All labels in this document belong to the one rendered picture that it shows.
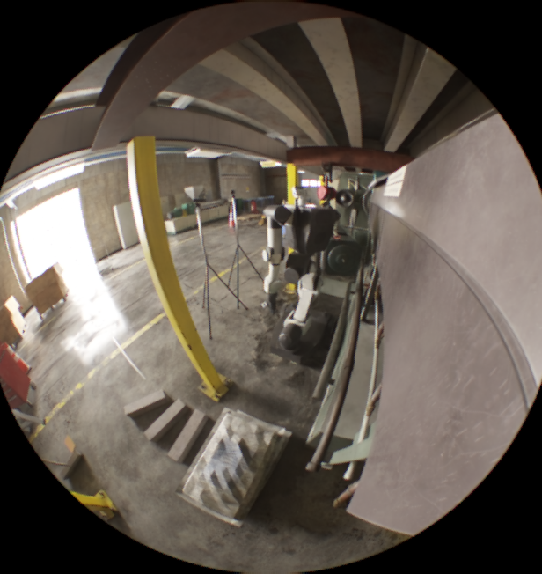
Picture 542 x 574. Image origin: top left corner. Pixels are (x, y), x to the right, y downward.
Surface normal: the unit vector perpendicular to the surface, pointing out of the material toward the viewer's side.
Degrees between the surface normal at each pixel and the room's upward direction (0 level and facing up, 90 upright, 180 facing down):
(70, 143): 90
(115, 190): 90
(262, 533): 0
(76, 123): 90
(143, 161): 90
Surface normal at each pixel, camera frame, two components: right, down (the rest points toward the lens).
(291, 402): -0.04, -0.85
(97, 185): 0.89, 0.21
